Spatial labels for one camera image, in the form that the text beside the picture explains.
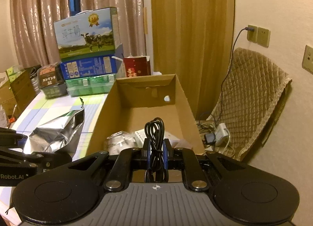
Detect brown cardboard box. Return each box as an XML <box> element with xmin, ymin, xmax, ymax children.
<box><xmin>85</xmin><ymin>73</ymin><xmax>206</xmax><ymax>183</ymax></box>

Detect green drink carton pack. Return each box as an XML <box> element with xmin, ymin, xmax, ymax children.
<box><xmin>65</xmin><ymin>74</ymin><xmax>116</xmax><ymax>97</ymax></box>

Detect clear plastic blister packaging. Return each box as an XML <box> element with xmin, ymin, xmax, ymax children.
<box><xmin>107</xmin><ymin>131</ymin><xmax>143</xmax><ymax>155</ymax></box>

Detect open cardboard box pile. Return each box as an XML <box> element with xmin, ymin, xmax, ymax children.
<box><xmin>1</xmin><ymin>68</ymin><xmax>37</xmax><ymax>118</ymax></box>

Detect dark Honglu food box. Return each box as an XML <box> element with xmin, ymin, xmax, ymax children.
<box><xmin>37</xmin><ymin>62</ymin><xmax>67</xmax><ymax>99</ymax></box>

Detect checked tablecloth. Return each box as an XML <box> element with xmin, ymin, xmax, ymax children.
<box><xmin>0</xmin><ymin>89</ymin><xmax>109</xmax><ymax>224</ymax></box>

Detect red gift bag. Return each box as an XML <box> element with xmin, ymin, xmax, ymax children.
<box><xmin>124</xmin><ymin>56</ymin><xmax>151</xmax><ymax>78</ymax></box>

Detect blue carton box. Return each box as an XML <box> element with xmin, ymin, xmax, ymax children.
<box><xmin>60</xmin><ymin>44</ymin><xmax>124</xmax><ymax>80</ymax></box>

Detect wall power socket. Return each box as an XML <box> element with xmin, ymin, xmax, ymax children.
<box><xmin>247</xmin><ymin>25</ymin><xmax>271</xmax><ymax>48</ymax></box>

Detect pure milk gift box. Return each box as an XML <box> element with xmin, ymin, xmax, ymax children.
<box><xmin>54</xmin><ymin>7</ymin><xmax>121</xmax><ymax>61</ymax></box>

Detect white ointment box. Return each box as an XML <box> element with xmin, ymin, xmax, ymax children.
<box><xmin>133</xmin><ymin>129</ymin><xmax>180</xmax><ymax>148</ymax></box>

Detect black charger cable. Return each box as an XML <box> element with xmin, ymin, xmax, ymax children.
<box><xmin>195</xmin><ymin>26</ymin><xmax>255</xmax><ymax>148</ymax></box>

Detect green tissue packs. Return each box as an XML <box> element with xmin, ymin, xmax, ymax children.
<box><xmin>6</xmin><ymin>65</ymin><xmax>24</xmax><ymax>81</ymax></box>

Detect beige curtain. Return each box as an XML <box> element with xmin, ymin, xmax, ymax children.
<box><xmin>10</xmin><ymin>0</ymin><xmax>146</xmax><ymax>67</ymax></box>

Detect quilted chair cushion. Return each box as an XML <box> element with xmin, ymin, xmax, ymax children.
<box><xmin>209</xmin><ymin>47</ymin><xmax>292</xmax><ymax>161</ymax></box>

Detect wall data socket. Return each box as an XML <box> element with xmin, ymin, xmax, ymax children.
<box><xmin>302</xmin><ymin>45</ymin><xmax>313</xmax><ymax>74</ymax></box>

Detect silver foil bag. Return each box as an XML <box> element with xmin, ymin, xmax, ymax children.
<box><xmin>23</xmin><ymin>99</ymin><xmax>85</xmax><ymax>156</ymax></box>

